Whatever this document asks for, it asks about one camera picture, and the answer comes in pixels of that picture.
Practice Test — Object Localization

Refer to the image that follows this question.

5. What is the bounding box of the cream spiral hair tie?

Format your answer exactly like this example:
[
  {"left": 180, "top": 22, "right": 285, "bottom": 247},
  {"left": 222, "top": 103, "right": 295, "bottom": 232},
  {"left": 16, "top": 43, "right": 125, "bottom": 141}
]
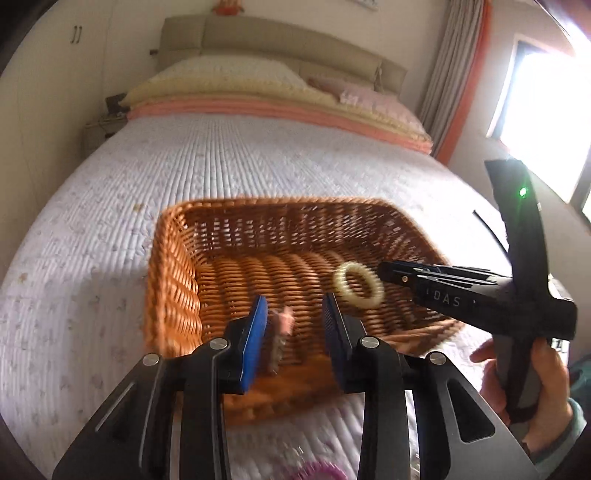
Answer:
[{"left": 332, "top": 261, "right": 386, "bottom": 309}]

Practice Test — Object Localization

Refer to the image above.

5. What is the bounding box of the pink hair clip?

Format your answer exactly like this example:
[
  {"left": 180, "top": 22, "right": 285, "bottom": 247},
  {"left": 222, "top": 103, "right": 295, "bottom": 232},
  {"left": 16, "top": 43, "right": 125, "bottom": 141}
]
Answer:
[{"left": 260, "top": 305, "right": 296, "bottom": 376}]

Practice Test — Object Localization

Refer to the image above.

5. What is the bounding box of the teal sleeve forearm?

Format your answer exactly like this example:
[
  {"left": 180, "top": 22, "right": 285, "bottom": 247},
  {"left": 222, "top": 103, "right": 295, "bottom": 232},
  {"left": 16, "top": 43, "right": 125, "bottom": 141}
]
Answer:
[{"left": 530, "top": 398, "right": 587, "bottom": 479}]

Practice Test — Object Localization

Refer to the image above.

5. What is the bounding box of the person's right hand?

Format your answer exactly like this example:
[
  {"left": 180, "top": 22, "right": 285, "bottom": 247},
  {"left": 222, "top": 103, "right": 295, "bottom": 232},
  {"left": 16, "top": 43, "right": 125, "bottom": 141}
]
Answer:
[{"left": 470, "top": 339, "right": 573, "bottom": 453}]

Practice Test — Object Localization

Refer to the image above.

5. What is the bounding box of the white quilted bedspread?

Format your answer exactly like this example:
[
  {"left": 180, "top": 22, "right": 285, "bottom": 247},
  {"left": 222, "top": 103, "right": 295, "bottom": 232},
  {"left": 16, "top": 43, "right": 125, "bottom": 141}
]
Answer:
[{"left": 0, "top": 112, "right": 555, "bottom": 480}]

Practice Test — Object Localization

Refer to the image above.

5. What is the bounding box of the brown wicker basket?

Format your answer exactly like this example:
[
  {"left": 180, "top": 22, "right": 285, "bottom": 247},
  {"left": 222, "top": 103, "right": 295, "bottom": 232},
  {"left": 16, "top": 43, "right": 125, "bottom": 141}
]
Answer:
[{"left": 144, "top": 198, "right": 444, "bottom": 426}]

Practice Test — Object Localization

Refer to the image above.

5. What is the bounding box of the bright window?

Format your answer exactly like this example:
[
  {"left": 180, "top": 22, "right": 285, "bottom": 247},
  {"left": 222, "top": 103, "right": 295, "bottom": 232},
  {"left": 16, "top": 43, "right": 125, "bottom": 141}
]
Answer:
[{"left": 487, "top": 38, "right": 590, "bottom": 221}]

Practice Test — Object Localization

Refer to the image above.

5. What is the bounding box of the beige orange curtain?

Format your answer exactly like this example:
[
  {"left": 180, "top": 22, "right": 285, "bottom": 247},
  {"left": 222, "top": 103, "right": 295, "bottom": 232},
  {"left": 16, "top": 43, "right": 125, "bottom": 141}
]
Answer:
[{"left": 419, "top": 1, "right": 492, "bottom": 165}]

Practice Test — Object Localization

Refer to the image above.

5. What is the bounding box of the pink pillow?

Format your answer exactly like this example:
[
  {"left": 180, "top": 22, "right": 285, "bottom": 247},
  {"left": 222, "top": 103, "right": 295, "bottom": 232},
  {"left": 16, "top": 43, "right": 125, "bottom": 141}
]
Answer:
[{"left": 308, "top": 76, "right": 423, "bottom": 130}]

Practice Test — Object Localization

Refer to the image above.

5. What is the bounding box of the bedside nightstand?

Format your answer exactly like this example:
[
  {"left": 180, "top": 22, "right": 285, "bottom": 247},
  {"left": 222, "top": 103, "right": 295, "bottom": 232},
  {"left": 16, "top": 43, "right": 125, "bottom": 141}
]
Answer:
[{"left": 82, "top": 93, "right": 129, "bottom": 159}]

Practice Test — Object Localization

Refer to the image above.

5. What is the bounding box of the folded pink yellow blanket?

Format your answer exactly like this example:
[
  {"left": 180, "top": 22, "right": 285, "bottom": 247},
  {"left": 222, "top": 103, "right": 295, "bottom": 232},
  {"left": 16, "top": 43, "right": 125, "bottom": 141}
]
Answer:
[{"left": 121, "top": 77, "right": 433, "bottom": 154}]

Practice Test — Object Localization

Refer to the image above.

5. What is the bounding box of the cream floral pillow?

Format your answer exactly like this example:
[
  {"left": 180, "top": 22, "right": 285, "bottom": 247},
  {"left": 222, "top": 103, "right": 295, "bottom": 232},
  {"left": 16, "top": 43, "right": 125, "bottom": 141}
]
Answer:
[{"left": 150, "top": 55, "right": 308, "bottom": 89}]

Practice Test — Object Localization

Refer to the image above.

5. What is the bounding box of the white built-in wardrobe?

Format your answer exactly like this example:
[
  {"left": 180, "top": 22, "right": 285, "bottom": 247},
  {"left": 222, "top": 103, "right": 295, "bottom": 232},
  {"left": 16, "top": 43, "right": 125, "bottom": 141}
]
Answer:
[{"left": 0, "top": 0, "right": 116, "bottom": 269}]

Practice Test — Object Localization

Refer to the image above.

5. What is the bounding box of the beige padded headboard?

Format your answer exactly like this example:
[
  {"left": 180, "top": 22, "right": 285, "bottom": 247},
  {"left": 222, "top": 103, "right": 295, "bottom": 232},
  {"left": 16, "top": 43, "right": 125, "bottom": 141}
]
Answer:
[{"left": 151, "top": 15, "right": 407, "bottom": 95}]

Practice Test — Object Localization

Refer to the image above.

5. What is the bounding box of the orange plush toy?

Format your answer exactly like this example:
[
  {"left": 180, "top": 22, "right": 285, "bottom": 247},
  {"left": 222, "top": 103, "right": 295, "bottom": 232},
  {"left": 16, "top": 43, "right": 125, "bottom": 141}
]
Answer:
[{"left": 211, "top": 0, "right": 245, "bottom": 16}]

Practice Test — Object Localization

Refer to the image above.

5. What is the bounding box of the purple spiral hair tie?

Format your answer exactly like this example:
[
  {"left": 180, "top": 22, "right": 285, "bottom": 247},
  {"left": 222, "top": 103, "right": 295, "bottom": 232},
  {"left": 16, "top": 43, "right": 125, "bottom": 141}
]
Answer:
[{"left": 280, "top": 459, "right": 349, "bottom": 480}]

